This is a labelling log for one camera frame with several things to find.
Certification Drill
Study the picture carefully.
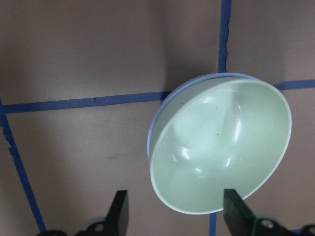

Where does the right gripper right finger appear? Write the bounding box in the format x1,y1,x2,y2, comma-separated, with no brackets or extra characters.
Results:
223,189,315,236

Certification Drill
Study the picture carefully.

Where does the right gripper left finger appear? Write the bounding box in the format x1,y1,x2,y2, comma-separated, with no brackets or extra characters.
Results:
36,189,129,236

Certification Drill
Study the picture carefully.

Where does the blue plastic bowl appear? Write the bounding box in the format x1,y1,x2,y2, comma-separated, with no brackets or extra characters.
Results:
147,73,259,160

